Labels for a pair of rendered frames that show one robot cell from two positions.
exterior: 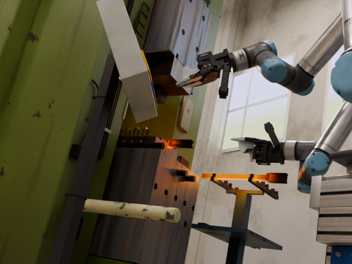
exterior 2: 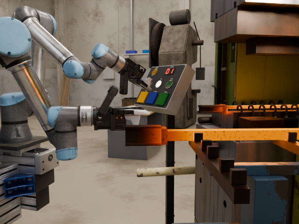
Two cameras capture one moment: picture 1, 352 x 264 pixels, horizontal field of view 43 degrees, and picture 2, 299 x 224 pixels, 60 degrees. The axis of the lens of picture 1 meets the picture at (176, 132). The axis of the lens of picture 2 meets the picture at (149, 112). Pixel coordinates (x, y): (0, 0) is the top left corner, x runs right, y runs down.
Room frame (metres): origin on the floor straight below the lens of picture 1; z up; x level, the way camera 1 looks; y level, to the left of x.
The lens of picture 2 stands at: (2.45, -0.87, 1.10)
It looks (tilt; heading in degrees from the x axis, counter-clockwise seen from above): 7 degrees down; 139
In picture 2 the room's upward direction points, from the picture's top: straight up
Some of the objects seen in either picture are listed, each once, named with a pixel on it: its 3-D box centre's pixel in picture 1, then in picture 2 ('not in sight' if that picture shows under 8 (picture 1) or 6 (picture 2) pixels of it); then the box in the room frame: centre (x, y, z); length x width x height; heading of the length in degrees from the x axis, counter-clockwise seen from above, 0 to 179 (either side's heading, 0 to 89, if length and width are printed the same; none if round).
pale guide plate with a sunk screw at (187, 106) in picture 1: (185, 114); not in sight; (2.19, -0.03, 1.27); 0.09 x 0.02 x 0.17; 148
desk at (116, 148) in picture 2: not in sight; (138, 129); (-0.85, 1.72, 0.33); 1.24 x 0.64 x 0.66; 126
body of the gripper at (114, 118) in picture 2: (269, 152); (110, 117); (1.64, -0.37, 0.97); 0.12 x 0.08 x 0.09; 58
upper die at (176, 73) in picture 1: (144, 78); (273, 28); (1.96, 0.20, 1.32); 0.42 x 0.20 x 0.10; 58
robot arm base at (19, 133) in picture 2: not in sight; (15, 130); (1.07, -0.56, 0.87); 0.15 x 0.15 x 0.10
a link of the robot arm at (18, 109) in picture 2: not in sight; (14, 106); (1.06, -0.55, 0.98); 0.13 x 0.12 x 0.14; 120
